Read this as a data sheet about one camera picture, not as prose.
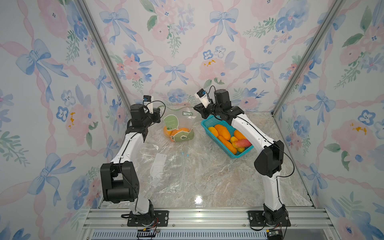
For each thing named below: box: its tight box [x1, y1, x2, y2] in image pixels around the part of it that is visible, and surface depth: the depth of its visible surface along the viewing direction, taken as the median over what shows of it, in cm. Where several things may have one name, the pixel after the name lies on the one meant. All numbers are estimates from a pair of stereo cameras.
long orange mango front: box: [217, 135, 237, 155], surface depth 95 cm
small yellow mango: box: [208, 126, 219, 138], surface depth 105 cm
